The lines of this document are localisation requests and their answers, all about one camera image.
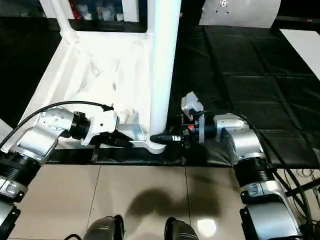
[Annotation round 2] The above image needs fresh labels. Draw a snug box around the black work mat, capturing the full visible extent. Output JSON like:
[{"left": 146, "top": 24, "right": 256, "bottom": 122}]
[{"left": 0, "top": 16, "right": 320, "bottom": 168}]

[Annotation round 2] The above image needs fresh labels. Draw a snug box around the black cabinet with gold label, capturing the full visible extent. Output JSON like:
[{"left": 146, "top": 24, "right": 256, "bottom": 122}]
[{"left": 138, "top": 0, "right": 205, "bottom": 26}]

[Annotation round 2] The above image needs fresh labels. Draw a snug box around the black stand bar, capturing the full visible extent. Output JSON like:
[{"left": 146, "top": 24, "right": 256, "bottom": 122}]
[{"left": 284, "top": 179, "right": 320, "bottom": 198}]

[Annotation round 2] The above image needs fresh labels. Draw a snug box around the white glass-door cabinet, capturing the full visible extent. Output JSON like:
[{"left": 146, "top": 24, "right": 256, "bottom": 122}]
[{"left": 37, "top": 0, "right": 141, "bottom": 23}]

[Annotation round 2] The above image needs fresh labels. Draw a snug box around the red item in cabinet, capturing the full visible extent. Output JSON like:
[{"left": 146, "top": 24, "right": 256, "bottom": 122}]
[{"left": 71, "top": 3, "right": 82, "bottom": 20}]

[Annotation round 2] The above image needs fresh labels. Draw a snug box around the light grey printed pillow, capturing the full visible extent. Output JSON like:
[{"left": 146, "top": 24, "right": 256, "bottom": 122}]
[{"left": 198, "top": 0, "right": 283, "bottom": 29}]

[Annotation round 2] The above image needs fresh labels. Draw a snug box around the white flat panel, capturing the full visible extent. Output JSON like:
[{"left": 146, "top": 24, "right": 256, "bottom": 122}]
[{"left": 278, "top": 28, "right": 320, "bottom": 82}]

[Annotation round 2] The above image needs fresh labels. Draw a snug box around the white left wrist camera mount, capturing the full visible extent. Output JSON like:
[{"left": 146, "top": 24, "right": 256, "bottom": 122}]
[{"left": 81, "top": 107, "right": 120, "bottom": 147}]

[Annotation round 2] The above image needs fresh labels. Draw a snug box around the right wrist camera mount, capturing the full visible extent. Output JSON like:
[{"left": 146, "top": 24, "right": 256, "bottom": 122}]
[{"left": 181, "top": 91, "right": 208, "bottom": 145}]

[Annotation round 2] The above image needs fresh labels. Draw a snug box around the black rail with red mark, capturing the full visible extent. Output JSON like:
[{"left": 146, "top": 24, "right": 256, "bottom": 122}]
[{"left": 274, "top": 17, "right": 320, "bottom": 25}]

